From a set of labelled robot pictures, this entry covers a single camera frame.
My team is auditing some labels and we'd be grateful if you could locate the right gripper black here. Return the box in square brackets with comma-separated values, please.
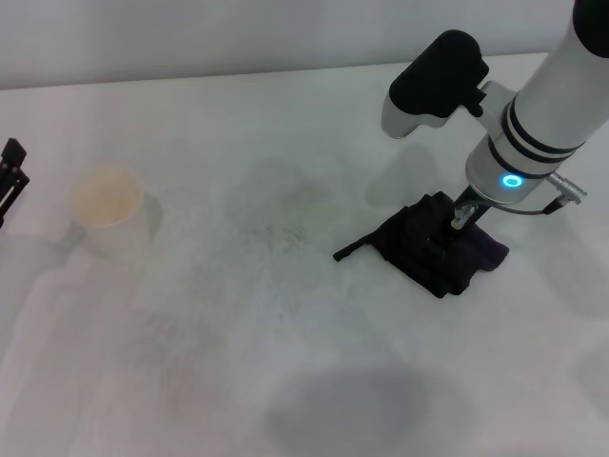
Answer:
[425, 186, 495, 259]

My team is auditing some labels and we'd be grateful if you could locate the dark purple rag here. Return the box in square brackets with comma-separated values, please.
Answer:
[332, 190, 511, 301]

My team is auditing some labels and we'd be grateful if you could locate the white paper cup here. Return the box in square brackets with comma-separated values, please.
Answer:
[70, 166, 154, 261]

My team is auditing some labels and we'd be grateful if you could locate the grey cable with metal plug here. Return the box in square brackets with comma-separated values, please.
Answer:
[489, 171, 589, 216]

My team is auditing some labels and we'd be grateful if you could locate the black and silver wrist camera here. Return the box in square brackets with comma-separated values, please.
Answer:
[380, 29, 491, 141]

